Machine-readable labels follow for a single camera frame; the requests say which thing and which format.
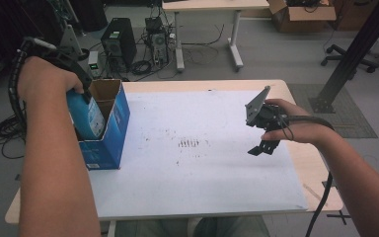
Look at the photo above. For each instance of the light wooden desk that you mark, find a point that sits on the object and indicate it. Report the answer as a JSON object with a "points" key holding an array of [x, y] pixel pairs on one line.
{"points": [[210, 5]]}

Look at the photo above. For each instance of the person's grey-green trousers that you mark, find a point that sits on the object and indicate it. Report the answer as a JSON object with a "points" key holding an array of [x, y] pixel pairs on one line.
{"points": [[237, 228]]}

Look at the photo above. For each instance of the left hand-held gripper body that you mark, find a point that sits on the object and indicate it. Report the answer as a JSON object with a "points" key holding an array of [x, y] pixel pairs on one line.
{"points": [[65, 61]]}

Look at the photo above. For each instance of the dark floor mat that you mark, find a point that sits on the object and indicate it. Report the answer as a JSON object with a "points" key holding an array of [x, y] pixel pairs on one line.
{"points": [[355, 121]]}

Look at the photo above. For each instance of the person's right hand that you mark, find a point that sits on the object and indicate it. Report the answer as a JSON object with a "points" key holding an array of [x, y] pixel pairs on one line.
{"points": [[304, 130]]}

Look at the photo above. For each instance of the open brown cardboard box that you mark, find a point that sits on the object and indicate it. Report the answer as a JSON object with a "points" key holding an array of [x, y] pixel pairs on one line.
{"points": [[306, 18]]}

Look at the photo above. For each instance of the black office chair base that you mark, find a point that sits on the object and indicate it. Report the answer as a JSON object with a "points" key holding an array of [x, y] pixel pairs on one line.
{"points": [[339, 56]]}

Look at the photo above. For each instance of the small white power supply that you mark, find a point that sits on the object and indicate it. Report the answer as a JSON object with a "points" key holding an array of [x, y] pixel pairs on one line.
{"points": [[93, 64]]}

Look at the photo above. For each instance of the blue detergent bottle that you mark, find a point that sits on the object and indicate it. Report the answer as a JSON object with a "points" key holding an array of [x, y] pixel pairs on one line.
{"points": [[85, 118]]}

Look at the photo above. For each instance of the white paper sheet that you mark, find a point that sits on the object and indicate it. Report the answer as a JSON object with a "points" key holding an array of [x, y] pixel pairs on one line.
{"points": [[194, 181]]}

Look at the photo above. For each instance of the person's left hand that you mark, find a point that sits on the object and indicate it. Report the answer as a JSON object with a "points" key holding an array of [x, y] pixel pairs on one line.
{"points": [[42, 80]]}

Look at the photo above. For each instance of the black metal post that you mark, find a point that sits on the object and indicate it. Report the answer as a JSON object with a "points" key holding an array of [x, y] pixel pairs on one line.
{"points": [[352, 56]]}

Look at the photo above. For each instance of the beige tape strip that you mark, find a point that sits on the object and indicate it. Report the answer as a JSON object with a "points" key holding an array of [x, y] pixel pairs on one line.
{"points": [[314, 194]]}

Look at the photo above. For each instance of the blue cardboard box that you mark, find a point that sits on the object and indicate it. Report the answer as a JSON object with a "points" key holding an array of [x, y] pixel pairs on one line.
{"points": [[112, 144]]}

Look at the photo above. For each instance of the light wooden table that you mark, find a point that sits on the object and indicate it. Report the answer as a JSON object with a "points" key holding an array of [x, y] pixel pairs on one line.
{"points": [[309, 164]]}

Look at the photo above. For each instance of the grey metal stand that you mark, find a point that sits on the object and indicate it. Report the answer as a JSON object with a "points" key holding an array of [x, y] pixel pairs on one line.
{"points": [[69, 41]]}

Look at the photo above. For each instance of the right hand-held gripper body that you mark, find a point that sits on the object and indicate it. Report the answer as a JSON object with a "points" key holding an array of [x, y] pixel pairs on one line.
{"points": [[266, 117]]}

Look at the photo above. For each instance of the grey open computer tower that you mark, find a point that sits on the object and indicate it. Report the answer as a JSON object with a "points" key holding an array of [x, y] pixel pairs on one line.
{"points": [[158, 42]]}

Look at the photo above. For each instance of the black computer tower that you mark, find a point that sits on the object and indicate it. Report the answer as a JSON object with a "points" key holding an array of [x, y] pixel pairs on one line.
{"points": [[120, 41]]}

